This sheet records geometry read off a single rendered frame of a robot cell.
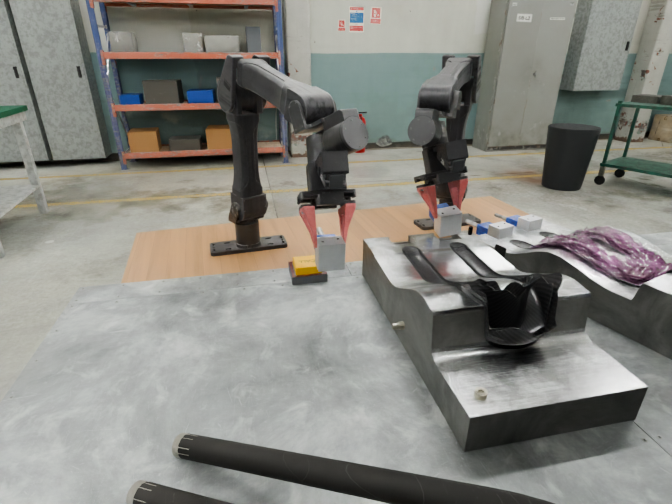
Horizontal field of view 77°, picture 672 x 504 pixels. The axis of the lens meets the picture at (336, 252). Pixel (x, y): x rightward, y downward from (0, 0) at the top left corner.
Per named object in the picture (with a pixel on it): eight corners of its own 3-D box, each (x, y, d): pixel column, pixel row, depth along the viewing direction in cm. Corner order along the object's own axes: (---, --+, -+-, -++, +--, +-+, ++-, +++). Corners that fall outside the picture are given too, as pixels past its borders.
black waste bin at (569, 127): (527, 181, 469) (538, 123, 443) (564, 179, 478) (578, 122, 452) (555, 194, 427) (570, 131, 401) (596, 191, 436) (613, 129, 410)
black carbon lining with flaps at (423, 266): (396, 256, 91) (399, 214, 87) (465, 249, 94) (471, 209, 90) (478, 357, 60) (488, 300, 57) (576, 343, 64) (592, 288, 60)
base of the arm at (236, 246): (286, 219, 110) (281, 210, 116) (206, 227, 104) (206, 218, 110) (288, 247, 113) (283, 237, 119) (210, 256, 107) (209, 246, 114)
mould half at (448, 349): (362, 274, 99) (363, 219, 93) (464, 263, 103) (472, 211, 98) (464, 452, 54) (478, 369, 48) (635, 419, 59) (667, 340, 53)
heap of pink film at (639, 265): (520, 249, 97) (527, 217, 94) (569, 235, 105) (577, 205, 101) (640, 301, 76) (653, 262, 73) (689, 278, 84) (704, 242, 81)
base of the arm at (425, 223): (485, 198, 126) (472, 192, 132) (425, 204, 120) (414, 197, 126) (482, 223, 129) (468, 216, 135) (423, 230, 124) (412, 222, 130)
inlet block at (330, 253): (307, 242, 89) (307, 218, 87) (330, 240, 90) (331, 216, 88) (318, 272, 78) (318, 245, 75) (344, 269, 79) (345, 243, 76)
